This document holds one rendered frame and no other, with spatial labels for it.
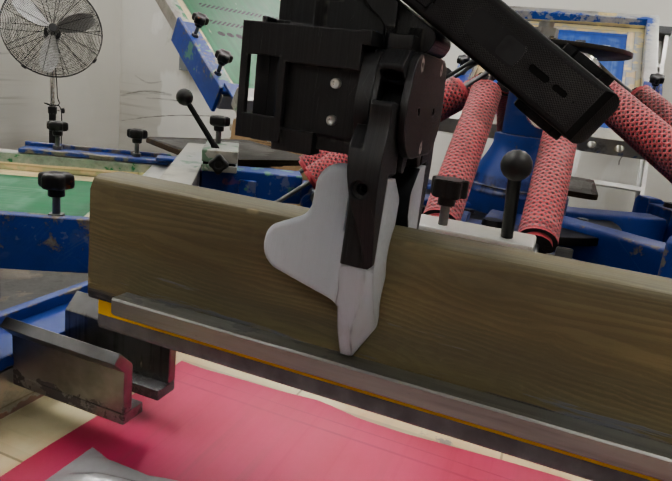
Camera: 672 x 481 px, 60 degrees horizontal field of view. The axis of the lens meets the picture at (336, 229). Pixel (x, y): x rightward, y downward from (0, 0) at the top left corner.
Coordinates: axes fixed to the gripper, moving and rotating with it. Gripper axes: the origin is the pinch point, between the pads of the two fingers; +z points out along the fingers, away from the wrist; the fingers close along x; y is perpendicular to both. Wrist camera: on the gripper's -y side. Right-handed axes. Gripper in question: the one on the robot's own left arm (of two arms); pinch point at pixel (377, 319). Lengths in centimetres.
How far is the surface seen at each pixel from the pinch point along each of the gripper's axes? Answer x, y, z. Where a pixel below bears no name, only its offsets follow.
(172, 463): -0.6, 12.4, 13.7
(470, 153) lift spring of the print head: -56, 5, -4
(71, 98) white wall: -358, 380, 29
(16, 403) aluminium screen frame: 0.1, 25.2, 13.1
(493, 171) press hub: -81, 4, 1
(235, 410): -8.1, 12.1, 13.7
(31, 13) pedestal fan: -284, 341, -31
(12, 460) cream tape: 4.1, 20.9, 13.7
